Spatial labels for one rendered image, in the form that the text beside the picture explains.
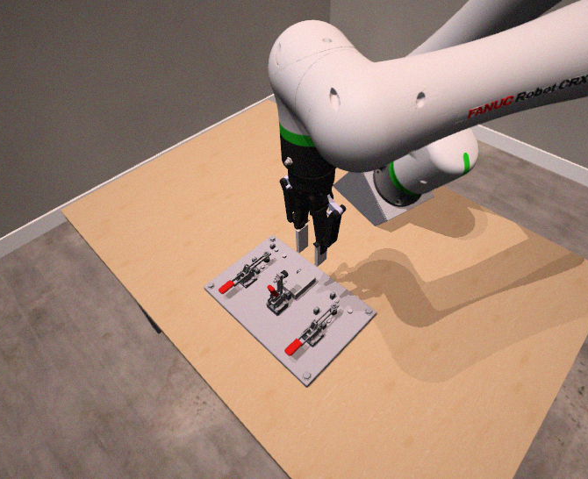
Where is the toggle clamp with red handle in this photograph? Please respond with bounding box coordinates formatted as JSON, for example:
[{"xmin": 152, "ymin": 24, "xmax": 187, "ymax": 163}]
[
  {"xmin": 219, "ymin": 251, "xmax": 271, "ymax": 294},
  {"xmin": 284, "ymin": 303, "xmax": 339, "ymax": 356},
  {"xmin": 267, "ymin": 270, "xmax": 289, "ymax": 316}
]

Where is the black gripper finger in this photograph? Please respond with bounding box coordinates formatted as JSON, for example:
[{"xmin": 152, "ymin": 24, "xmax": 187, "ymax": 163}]
[
  {"xmin": 306, "ymin": 195, "xmax": 346, "ymax": 267},
  {"xmin": 279, "ymin": 175, "xmax": 310, "ymax": 254}
]

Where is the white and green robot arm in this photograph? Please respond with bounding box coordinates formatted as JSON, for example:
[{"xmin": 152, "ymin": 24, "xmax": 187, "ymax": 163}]
[{"xmin": 269, "ymin": 0, "xmax": 588, "ymax": 207}]

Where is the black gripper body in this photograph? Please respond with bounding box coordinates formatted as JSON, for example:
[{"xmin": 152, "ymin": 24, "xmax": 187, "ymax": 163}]
[{"xmin": 288, "ymin": 170, "xmax": 335, "ymax": 211}]

